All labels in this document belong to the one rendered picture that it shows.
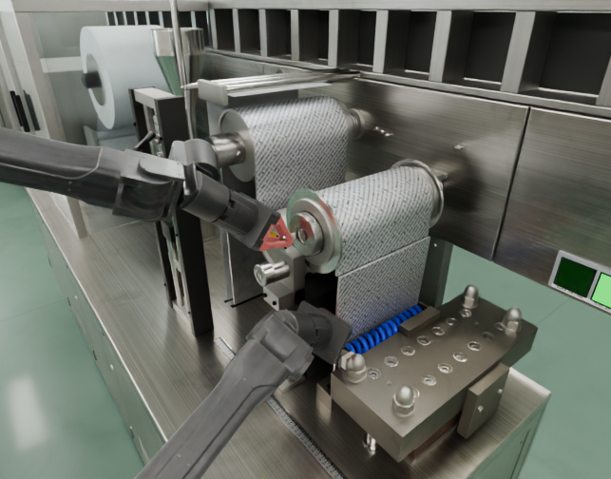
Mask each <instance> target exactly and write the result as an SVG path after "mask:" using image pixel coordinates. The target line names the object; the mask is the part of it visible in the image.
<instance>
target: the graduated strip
mask: <svg viewBox="0 0 611 479"><path fill-rule="evenodd" d="M213 341H214V342H215V343H216V344H217V346H218V347H219V348H220V349H221V350H222V352H223V353H224V354H225V355H226V356H227V357H228V359H229V360H230V361H231V359H232V358H233V357H234V356H235V355H236V352H235V351H234V350H233V349H232V348H231V347H230V346H229V345H228V343H227V342H226V341H225V340H224V339H223V338H222V337H219V338H217V339H215V340H213ZM265 402H266V403H267V404H268V405H269V407H270V408H271V409H272V410H273V411H274V412H275V414H276V415H277V416H278V417H279V418H280V420H281V421H282V422H283V423H284V424H285V425H286V427H287V428H288V429H289V430H290V431H291V432H292V434H293V435H294V436H295V437H296V438H297V440H298V441H299V442H300V443H301V444H302V445H303V447H304V448H305V449H306V450H307V451H308V452H309V453H310V454H311V455H312V456H313V458H314V459H315V460H316V462H317V463H318V464H319V465H320V466H321V467H322V468H323V469H324V470H325V471H326V473H327V474H328V475H329V476H330V477H331V478H332V479H349V478H348V477H347V476H346V475H345V474H344V473H343V472H342V471H341V470H340V468H339V467H338V466H337V465H336V464H335V463H334V462H333V460H332V459H331V458H330V457H329V456H328V455H327V454H326V453H325V452H324V450H323V449H322V448H321V447H320V446H319V445H318V444H317V443H316V441H315V440H314V439H313V438H312V437H311V436H310V435H309V434H308V433H307V432H306V431H305V430H304V429H303V428H302V427H301V426H300V424H299V423H298V422H297V421H296V420H295V419H294V418H293V417H292V415H291V414H290V413H289V412H288V411H287V410H286V409H285V408H284V406H283V405H282V404H281V403H280V402H279V401H278V400H277V398H276V397H275V396H274V395H273V394H272V395H271V396H270V397H269V398H268V399H267V400H266V401H265Z"/></svg>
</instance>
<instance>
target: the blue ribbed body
mask: <svg viewBox="0 0 611 479"><path fill-rule="evenodd" d="M424 310H425V309H424V308H423V307H421V308H420V307H419V306H418V305H413V306H412V307H411V308H408V310H407V311H403V312H402V314H398V315H397V316H394V317H392V318H391V320H387V321H386V323H382V324H381V325H380V327H379V326H377V327H375V328H374V330H370V331H369V333H365V334H364V335H363V336H359V337H358V338H357V340H352V342H351V344H349V343H347V344H346V345H345V347H344V349H345V350H347V351H348V352H353V353H354V354H364V353H365V352H367V351H368V350H369V349H371V348H373V347H374V346H376V345H378V344H379V343H381V342H382V341H384V340H386V339H387V338H389V337H391V336H392V335H395V334H396V333H398V332H399V325H400V324H401V323H403V322H404V321H406V320H408V319H409V318H411V317H413V316H415V315H417V314H419V313H420V312H422V311H424Z"/></svg>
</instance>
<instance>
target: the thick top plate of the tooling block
mask: <svg viewBox="0 0 611 479"><path fill-rule="evenodd" d="M462 294H463V293H462ZM462 294H461V295H459V296H457V297H455V298H454V299H452V300H450V301H449V302H447V303H445V304H444V305H442V306H440V307H439V308H437V309H436V310H438V311H440V316H439V318H438V319H437V320H435V321H434V322H432V323H431V324H430V325H428V326H427V327H425V328H424V329H422V330H420V331H419V332H417V333H416V334H414V335H412V336H410V337H409V338H407V337H406V336H404V335H402V334H401V333H400V332H398V333H396V334H395V335H392V336H391V337H389V338H387V339H386V340H384V341H382V342H381V343H379V344H378V345H376V346H374V347H373V348H371V349H369V350H368V351H367V352H365V353H364V354H362V356H363V357H364V360H365V366H366V374H367V377H366V379H365V380H364V381H363V382H361V383H353V382H351V381H349V380H348V379H347V378H346V376H345V372H346V370H344V369H343V368H342V367H340V368H338V369H337V370H335V371H333V372H332V374H331V399H332V400H333V401H334V402H335V403H337V404H338V405H339V406H340V407H341V408H342V409H343V410H344V411H345V412H346V413H347V414H348V415H349V416H350V417H351V418H352V419H353V420H354V421H355V422H356V423H357V424H358V425H359V426H360V427H361V428H362V429H363V430H364V431H366V432H367V433H368V434H369V435H370V436H371V437H372V438H373V439H374V440H375V441H376V442H377V443H378V444H379V445H380V446H381V447H382V448H383V449H384V450H385V451H386V452H387V453H388V454H389V455H390V456H391V457H392V458H394V459H395V460H396V461H397V462H398V463H399V462H400V461H401V460H403V459H404V458H405V457H406V456H407V455H408V454H410V453H411V452H412V451H413V450H415V449H416V448H417V447H418V446H419V445H420V444H422V443H423V442H424V441H425V440H426V439H427V438H429V437H430V436H431V435H432V434H433V433H434V432H436V431H437V430H438V429H439V428H440V427H442V426H443V425H444V424H445V423H446V422H448V421H449V420H450V419H451V418H452V416H454V415H455V414H456V413H458V412H459V411H460V410H462V409H463V407H464V403H465V399H466V395H467V391H468V388H469V387H470V386H471V385H473V384H474V383H475V382H476V381H477V380H479V379H480V378H481V377H482V376H484V375H485V374H486V373H487V372H489V371H490V370H491V369H492V368H494V367H495V366H496V365H497V364H498V363H500V362H501V363H503V364H505V365H506V366H508V368H510V367H512V366H513V365H514V364H515V363H516V362H517V361H519V360H520V359H521V358H522V357H523V356H524V355H526V354H527V353H528V352H529V351H531V348H532V345H533V342H534V339H535V336H536V334H537V331H538V327H537V326H535V325H533V324H531V323H529V322H527V321H525V320H524V319H523V322H522V326H521V327H522V329H521V331H520V332H517V333H513V332H510V331H507V330H505V329H504V328H503V327H502V325H501V322H502V321H503V319H504V316H505V315H506V313H507V311H506V310H505V309H503V308H501V307H499V306H497V305H495V304H493V303H491V302H489V301H487V300H485V299H484V298H482V297H479V296H478V297H479V298H478V306H477V307H476V308H467V307H464V306H463V305H461V303H460V299H461V296H462ZM402 385H407V386H409V387H410V388H411V389H412V391H413V399H414V402H415V403H414V414H413V415H412V416H411V417H408V418H402V417H399V416H397V415H395V414H394V413H393V412H392V410H391V403H392V398H393V396H394V395H395V394H396V391H397V389H398V388H399V387H400V386H402Z"/></svg>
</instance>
